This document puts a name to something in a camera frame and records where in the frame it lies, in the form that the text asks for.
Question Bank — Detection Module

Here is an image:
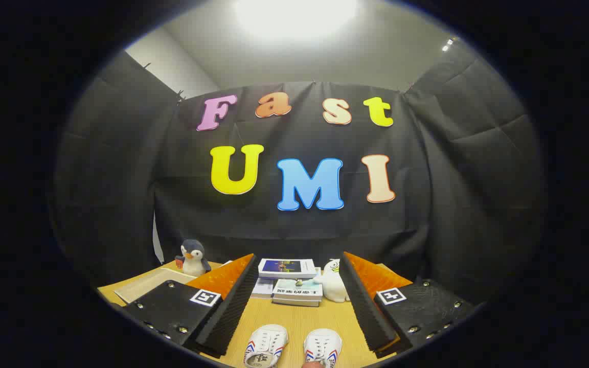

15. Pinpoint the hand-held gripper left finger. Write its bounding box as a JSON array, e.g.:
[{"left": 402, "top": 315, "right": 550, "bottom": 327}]
[{"left": 122, "top": 253, "right": 259, "bottom": 358}]

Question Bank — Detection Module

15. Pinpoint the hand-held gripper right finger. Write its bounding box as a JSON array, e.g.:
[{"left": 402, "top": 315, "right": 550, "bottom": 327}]
[{"left": 342, "top": 251, "right": 477, "bottom": 354}]

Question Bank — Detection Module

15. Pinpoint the white striped canvas shoe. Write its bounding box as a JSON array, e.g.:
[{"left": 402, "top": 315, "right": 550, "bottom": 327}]
[
  {"left": 303, "top": 329, "right": 343, "bottom": 368},
  {"left": 243, "top": 324, "right": 289, "bottom": 368}
]

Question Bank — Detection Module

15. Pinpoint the beige fabric storage box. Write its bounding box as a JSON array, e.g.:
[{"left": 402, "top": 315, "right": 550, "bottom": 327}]
[{"left": 114, "top": 267, "right": 199, "bottom": 305}]

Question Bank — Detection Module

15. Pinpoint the thin white book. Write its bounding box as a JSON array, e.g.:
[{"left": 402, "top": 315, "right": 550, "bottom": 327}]
[{"left": 251, "top": 278, "right": 275, "bottom": 300}]

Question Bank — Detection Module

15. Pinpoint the white duck plush toy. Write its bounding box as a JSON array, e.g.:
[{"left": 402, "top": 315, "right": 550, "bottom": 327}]
[{"left": 313, "top": 259, "right": 350, "bottom": 303}]

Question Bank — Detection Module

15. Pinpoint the grey penguin plush toy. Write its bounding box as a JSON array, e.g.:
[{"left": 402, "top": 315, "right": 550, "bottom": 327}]
[{"left": 175, "top": 239, "right": 212, "bottom": 277}]

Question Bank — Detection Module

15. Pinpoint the thick book with teal cover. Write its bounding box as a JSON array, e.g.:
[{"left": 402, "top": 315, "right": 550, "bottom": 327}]
[{"left": 273, "top": 279, "right": 323, "bottom": 303}]

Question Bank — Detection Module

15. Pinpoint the book with blue cover photo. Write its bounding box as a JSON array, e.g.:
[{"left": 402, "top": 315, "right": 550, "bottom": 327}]
[{"left": 258, "top": 258, "right": 317, "bottom": 280}]

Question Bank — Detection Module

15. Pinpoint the black backdrop cloth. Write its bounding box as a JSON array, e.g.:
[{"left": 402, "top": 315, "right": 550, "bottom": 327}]
[{"left": 52, "top": 40, "right": 548, "bottom": 307}]

